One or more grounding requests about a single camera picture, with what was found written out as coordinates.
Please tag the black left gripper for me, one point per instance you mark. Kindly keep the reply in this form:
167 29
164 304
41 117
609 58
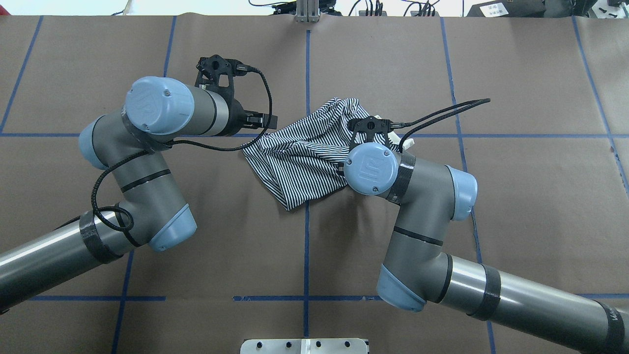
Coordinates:
239 116

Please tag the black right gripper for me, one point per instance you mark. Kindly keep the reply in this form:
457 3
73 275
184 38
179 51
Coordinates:
341 169

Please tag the navy white striped polo shirt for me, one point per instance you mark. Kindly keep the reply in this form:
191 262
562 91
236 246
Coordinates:
300 162

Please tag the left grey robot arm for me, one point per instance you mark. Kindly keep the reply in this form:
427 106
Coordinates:
136 200

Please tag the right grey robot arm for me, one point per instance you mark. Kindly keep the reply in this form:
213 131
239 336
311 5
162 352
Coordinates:
416 270

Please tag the brown paper table cover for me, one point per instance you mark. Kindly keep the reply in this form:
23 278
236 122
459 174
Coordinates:
550 152

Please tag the aluminium frame post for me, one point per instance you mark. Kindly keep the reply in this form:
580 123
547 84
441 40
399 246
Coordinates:
307 11

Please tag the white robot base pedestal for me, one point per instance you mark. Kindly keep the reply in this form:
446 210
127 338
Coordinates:
306 346

